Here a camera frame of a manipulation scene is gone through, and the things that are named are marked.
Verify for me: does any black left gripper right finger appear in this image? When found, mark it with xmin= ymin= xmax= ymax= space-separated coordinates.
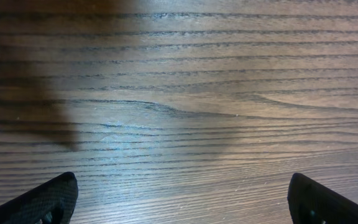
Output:
xmin=287 ymin=173 xmax=358 ymax=224

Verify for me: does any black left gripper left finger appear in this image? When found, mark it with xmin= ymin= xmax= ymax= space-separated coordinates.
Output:
xmin=0 ymin=172 xmax=78 ymax=224

